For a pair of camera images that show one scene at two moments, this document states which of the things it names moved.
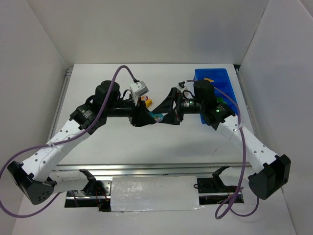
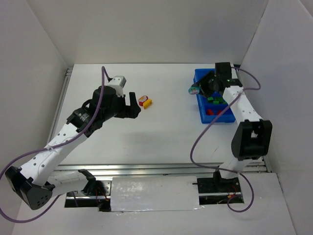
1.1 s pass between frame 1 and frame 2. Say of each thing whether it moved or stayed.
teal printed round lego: moved
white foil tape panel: stayed
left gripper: moved
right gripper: moved
